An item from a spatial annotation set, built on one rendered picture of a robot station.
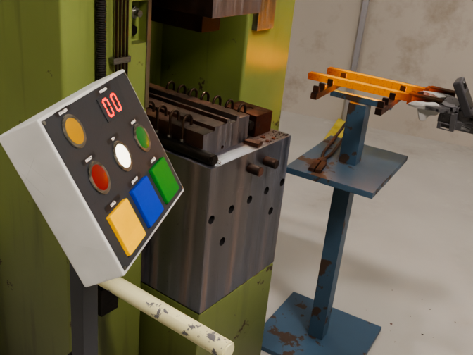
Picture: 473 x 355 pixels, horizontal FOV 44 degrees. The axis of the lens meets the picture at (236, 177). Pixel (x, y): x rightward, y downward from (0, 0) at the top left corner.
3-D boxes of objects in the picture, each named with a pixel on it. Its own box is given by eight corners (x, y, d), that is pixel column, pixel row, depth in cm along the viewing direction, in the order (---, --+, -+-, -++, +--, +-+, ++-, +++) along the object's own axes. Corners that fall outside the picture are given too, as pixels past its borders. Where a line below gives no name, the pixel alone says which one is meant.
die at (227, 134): (246, 140, 168) (250, 112, 164) (201, 158, 153) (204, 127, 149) (141, 103, 189) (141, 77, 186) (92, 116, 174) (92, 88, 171)
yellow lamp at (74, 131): (92, 143, 96) (91, 117, 94) (69, 150, 92) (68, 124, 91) (79, 137, 97) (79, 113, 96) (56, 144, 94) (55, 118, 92)
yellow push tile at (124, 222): (147, 234, 103) (127, 197, 101) (131, 255, 96) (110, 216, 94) (138, 236, 104) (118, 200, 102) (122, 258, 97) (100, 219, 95)
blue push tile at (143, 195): (164, 209, 112) (147, 174, 110) (151, 227, 105) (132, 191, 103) (156, 211, 113) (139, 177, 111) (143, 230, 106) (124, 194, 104)
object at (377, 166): (407, 160, 213) (407, 156, 212) (371, 198, 181) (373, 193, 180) (329, 139, 226) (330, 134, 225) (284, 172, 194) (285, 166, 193)
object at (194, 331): (235, 355, 133) (237, 336, 131) (220, 367, 129) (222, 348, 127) (103, 277, 156) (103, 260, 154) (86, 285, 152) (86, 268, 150)
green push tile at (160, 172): (180, 188, 121) (164, 155, 119) (169, 203, 114) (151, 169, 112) (172, 190, 122) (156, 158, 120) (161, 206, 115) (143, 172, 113)
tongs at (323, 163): (346, 120, 243) (347, 117, 243) (357, 122, 242) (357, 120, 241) (307, 170, 191) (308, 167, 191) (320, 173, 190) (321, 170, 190)
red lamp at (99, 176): (116, 188, 98) (117, 164, 96) (94, 196, 95) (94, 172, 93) (103, 182, 100) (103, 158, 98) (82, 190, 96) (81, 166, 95)
